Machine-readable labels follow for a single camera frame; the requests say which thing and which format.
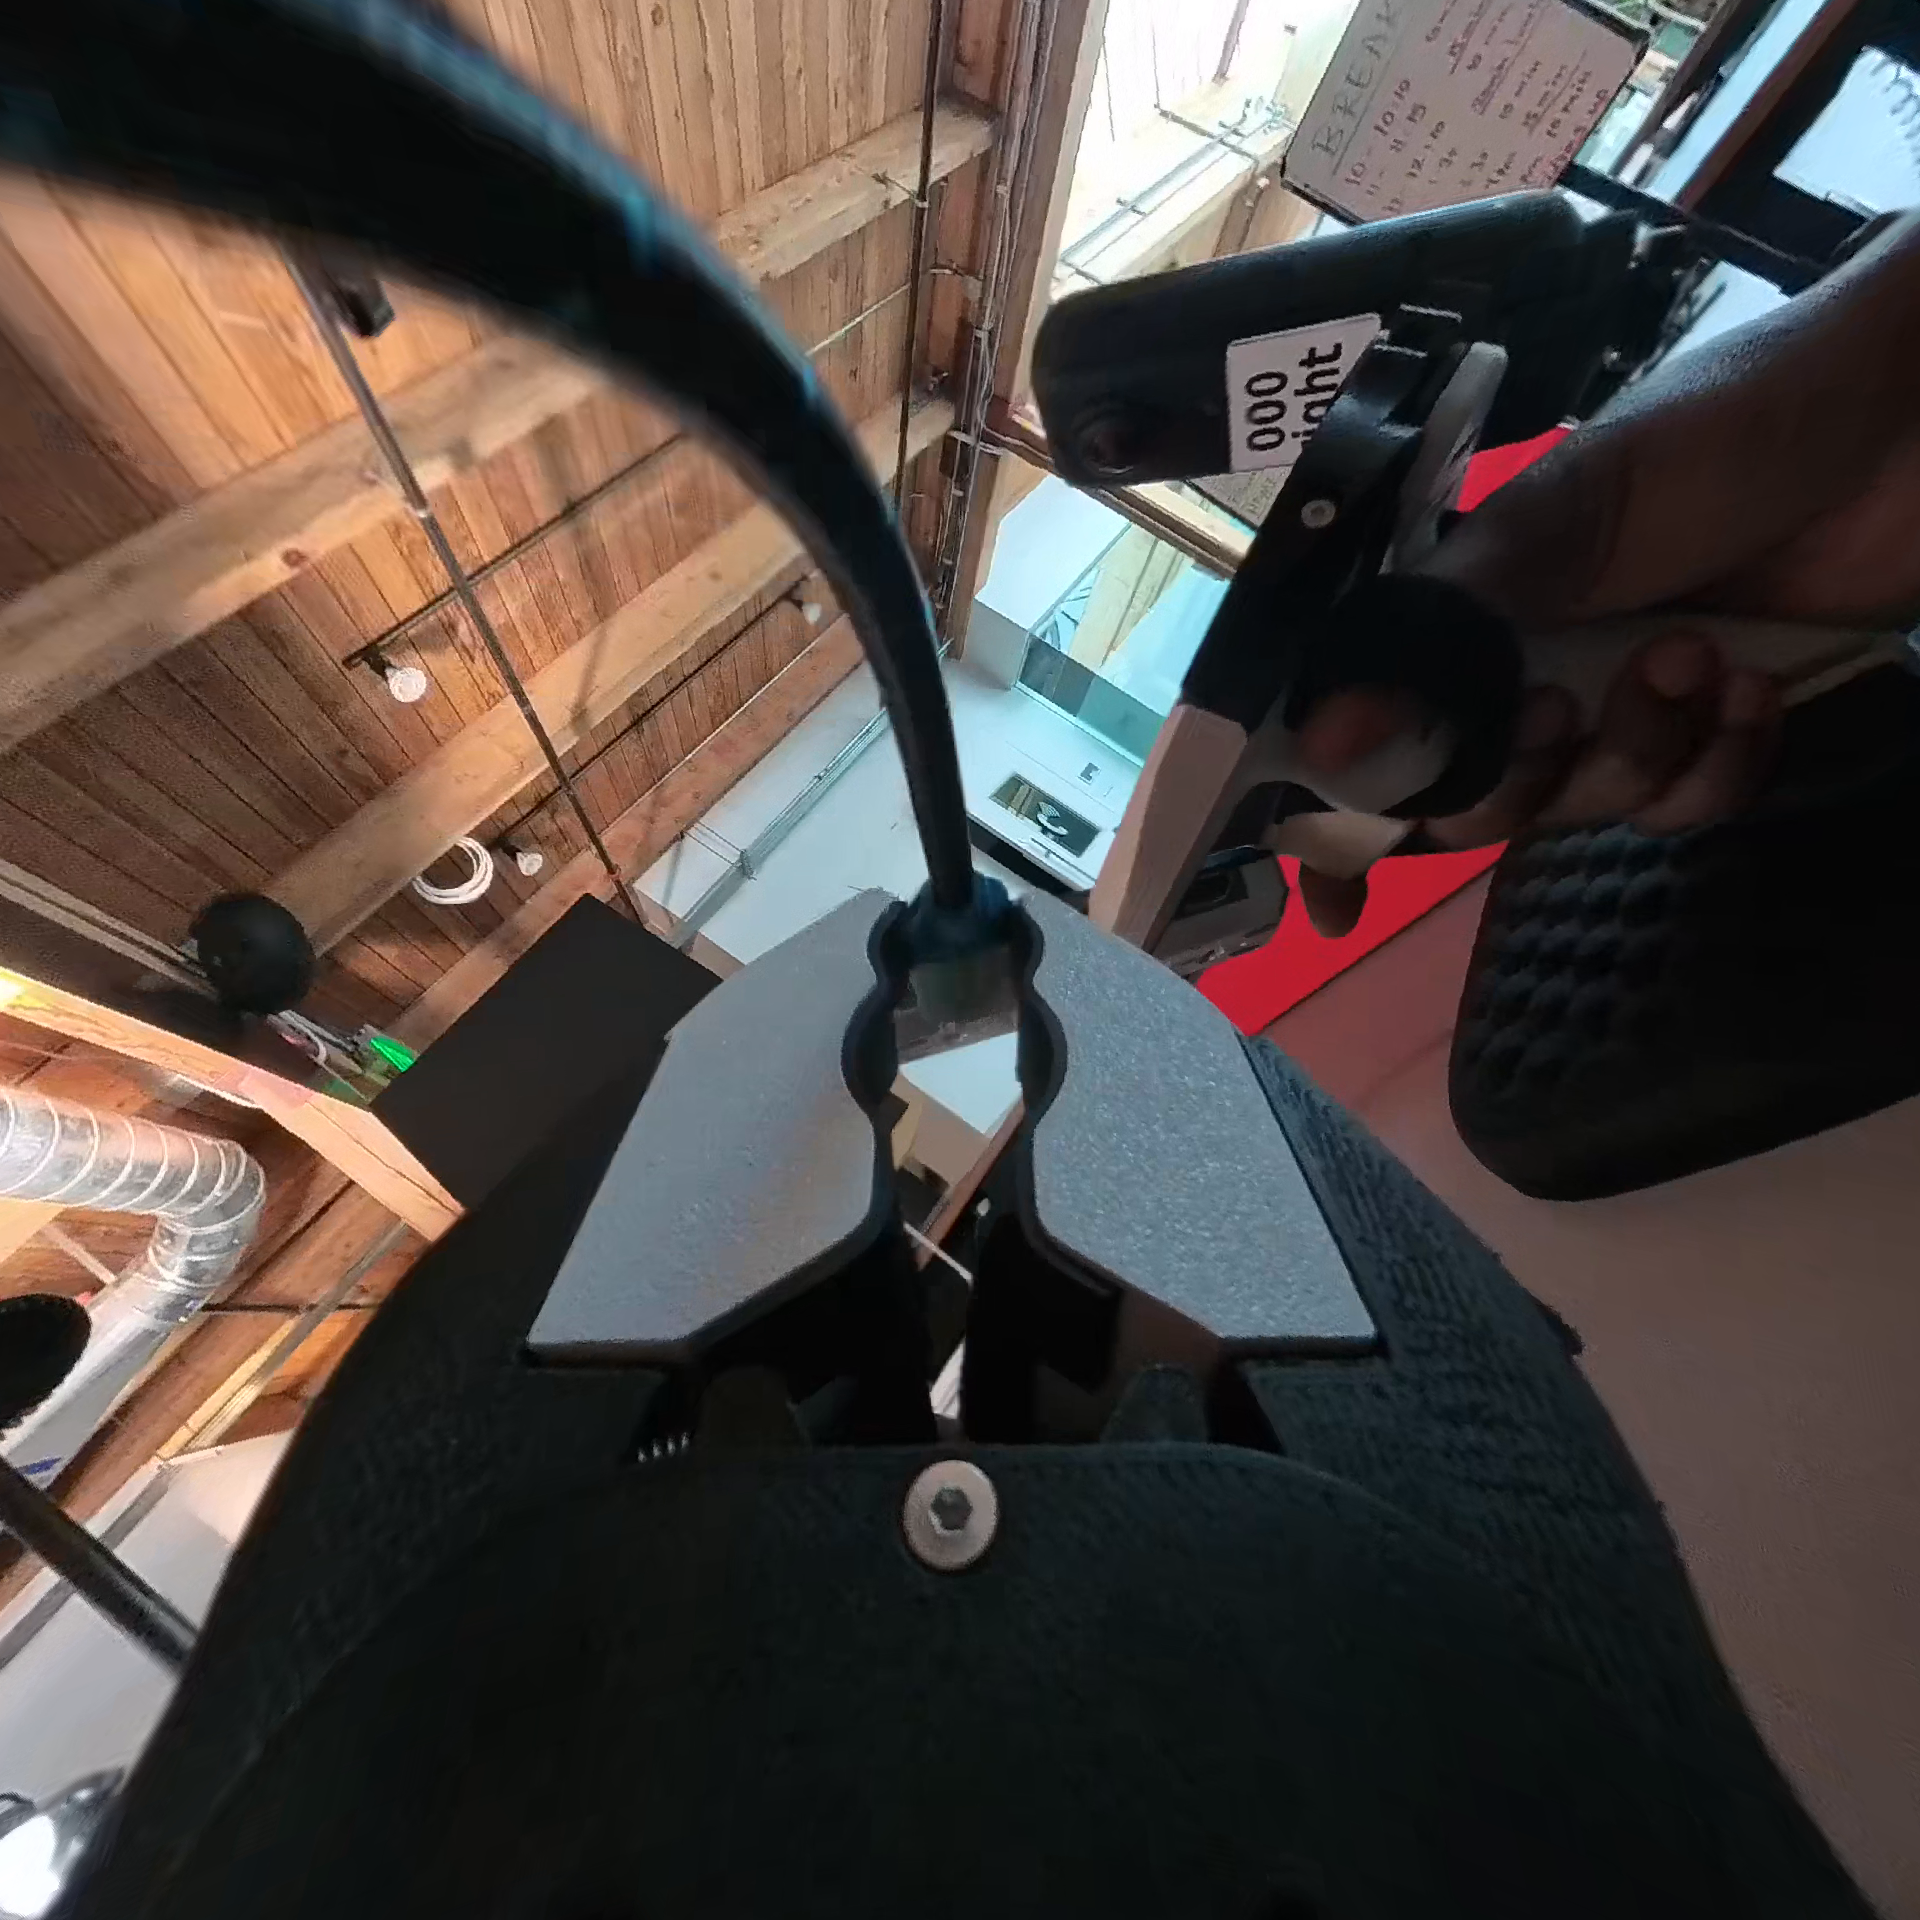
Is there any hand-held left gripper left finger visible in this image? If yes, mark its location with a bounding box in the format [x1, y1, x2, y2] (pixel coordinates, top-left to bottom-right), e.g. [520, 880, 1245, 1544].
[525, 885, 938, 1447]

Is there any handwritten whiteboard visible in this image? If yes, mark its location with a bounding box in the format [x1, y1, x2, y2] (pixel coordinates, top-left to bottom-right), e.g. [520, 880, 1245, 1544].
[1285, 0, 1653, 230]

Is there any person's right hand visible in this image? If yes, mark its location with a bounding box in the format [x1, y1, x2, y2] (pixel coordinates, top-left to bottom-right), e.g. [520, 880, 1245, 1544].
[1303, 211, 1920, 849]

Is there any red plastic bin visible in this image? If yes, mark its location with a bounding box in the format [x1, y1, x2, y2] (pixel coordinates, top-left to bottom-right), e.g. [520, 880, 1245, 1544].
[1199, 428, 1579, 1040]

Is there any dark wall sign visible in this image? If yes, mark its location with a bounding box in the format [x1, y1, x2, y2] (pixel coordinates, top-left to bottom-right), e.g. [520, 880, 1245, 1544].
[989, 771, 1122, 858]

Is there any black round ball fixture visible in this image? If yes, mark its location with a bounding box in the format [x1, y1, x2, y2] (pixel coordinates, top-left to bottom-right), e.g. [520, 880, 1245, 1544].
[188, 894, 316, 1016]

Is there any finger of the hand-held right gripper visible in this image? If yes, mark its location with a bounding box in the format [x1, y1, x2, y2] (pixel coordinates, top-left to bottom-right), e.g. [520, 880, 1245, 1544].
[1090, 697, 1297, 952]

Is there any silver ventilation duct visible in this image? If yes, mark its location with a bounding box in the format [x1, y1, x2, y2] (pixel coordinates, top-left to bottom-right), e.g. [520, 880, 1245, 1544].
[0, 1089, 267, 1482]

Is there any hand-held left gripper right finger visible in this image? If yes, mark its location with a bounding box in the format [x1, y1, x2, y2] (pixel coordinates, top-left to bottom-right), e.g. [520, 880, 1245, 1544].
[962, 894, 1381, 1447]

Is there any green-plug braided hdmi cable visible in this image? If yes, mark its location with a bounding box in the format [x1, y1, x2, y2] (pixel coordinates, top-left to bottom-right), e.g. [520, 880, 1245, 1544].
[0, 0, 1038, 1060]

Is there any black stand with disc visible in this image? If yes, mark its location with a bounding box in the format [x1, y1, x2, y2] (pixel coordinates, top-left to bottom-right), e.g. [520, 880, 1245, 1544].
[0, 1294, 202, 1668]

